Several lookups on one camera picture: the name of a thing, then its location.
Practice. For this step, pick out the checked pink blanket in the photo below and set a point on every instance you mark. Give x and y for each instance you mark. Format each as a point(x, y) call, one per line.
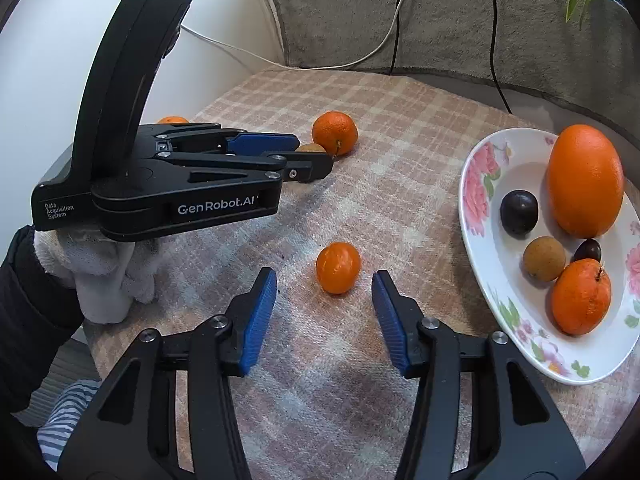
point(400, 185)

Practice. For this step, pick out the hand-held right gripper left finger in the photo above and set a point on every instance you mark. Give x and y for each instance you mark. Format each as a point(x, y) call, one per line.
point(260, 320)

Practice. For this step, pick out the large smooth orange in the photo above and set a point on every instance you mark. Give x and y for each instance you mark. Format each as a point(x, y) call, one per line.
point(585, 180)

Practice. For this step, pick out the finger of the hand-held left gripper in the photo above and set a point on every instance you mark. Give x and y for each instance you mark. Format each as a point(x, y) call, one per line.
point(305, 167)
point(265, 141)

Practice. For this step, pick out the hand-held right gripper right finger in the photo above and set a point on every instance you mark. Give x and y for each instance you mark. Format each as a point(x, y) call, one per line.
point(390, 320)

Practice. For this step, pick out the person's left hand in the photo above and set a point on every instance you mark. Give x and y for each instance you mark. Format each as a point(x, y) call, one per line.
point(100, 270)

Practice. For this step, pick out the large speckled orange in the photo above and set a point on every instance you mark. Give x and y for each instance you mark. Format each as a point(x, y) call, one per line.
point(172, 120)

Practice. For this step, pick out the person's left forearm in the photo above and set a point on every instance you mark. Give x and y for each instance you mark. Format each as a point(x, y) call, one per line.
point(30, 320)

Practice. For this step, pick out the grey cloth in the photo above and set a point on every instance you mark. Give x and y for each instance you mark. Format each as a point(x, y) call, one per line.
point(450, 25)

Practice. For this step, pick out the small tangerine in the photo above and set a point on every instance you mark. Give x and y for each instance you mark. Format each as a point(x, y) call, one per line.
point(338, 267)

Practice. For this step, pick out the dark purple plum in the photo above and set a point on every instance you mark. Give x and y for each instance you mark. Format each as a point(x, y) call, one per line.
point(519, 212)
point(587, 250)

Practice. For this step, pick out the floral white plate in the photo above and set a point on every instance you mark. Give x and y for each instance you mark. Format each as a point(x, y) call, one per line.
point(500, 270)

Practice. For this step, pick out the striped clothing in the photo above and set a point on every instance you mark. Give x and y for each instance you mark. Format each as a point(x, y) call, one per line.
point(65, 410)

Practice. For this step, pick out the brown kiwi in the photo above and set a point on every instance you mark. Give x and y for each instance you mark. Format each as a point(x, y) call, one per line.
point(311, 148)
point(544, 259)

